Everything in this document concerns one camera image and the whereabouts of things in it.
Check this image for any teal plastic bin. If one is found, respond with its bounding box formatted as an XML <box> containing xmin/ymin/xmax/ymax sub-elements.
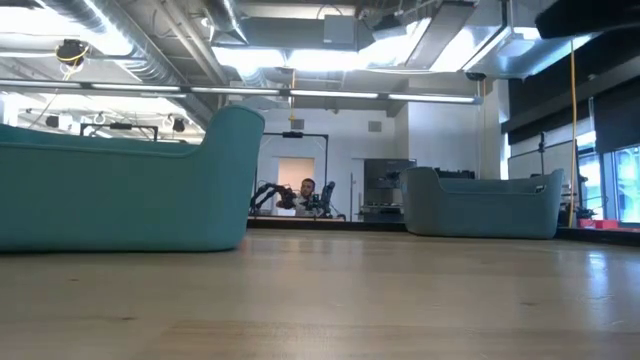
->
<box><xmin>0</xmin><ymin>104</ymin><xmax>266</xmax><ymax>253</ymax></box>

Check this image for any person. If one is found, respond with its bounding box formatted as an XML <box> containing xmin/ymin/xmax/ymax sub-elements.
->
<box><xmin>276</xmin><ymin>177</ymin><xmax>317</xmax><ymax>217</ymax></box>

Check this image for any dark cabinet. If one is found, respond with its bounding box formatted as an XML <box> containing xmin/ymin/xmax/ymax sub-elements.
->
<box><xmin>363</xmin><ymin>158</ymin><xmax>417</xmax><ymax>223</ymax></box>

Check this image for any long ceiling tube light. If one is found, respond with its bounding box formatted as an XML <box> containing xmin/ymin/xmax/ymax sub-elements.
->
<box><xmin>0</xmin><ymin>78</ymin><xmax>484</xmax><ymax>105</ymax></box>

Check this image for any black equipment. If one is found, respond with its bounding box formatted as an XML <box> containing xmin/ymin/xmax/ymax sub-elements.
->
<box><xmin>433</xmin><ymin>168</ymin><xmax>476</xmax><ymax>180</ymax></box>

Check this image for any grey ceiling junction box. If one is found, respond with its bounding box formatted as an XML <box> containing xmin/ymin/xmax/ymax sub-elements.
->
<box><xmin>322</xmin><ymin>13</ymin><xmax>359</xmax><ymax>46</ymax></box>

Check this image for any grey plastic bin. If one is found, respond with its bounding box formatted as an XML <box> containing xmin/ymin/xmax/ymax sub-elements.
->
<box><xmin>398</xmin><ymin>166</ymin><xmax>565</xmax><ymax>240</ymax></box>

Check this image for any black thin stand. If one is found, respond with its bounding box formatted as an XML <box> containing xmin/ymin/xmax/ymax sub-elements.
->
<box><xmin>535</xmin><ymin>131</ymin><xmax>547</xmax><ymax>176</ymax></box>

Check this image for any red box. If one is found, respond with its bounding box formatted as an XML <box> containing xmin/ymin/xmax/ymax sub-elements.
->
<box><xmin>577</xmin><ymin>218</ymin><xmax>621</xmax><ymax>230</ymax></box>

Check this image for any bright window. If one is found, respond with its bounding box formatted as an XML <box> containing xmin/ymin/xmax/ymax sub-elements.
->
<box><xmin>577</xmin><ymin>144</ymin><xmax>640</xmax><ymax>225</ymax></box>

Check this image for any black gantry frame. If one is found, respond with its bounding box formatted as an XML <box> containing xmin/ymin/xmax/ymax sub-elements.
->
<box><xmin>253</xmin><ymin>131</ymin><xmax>330</xmax><ymax>217</ymax></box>

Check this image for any silver spiral ceiling duct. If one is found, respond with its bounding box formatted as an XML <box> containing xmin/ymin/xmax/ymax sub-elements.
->
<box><xmin>44</xmin><ymin>0</ymin><xmax>216</xmax><ymax>126</ymax></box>

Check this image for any black overhead rail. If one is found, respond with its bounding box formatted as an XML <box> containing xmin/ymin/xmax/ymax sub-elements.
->
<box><xmin>79</xmin><ymin>121</ymin><xmax>160</xmax><ymax>142</ymax></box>

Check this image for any large metal ventilation duct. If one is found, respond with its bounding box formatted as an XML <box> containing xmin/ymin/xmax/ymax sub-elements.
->
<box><xmin>404</xmin><ymin>0</ymin><xmax>601</xmax><ymax>81</ymax></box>

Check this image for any yellow hanging cable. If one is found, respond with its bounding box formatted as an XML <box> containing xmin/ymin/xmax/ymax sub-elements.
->
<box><xmin>567</xmin><ymin>39</ymin><xmax>578</xmax><ymax>229</ymax></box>

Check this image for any yellow cable reel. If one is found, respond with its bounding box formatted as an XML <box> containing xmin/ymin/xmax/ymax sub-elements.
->
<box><xmin>54</xmin><ymin>38</ymin><xmax>91</xmax><ymax>67</ymax></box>

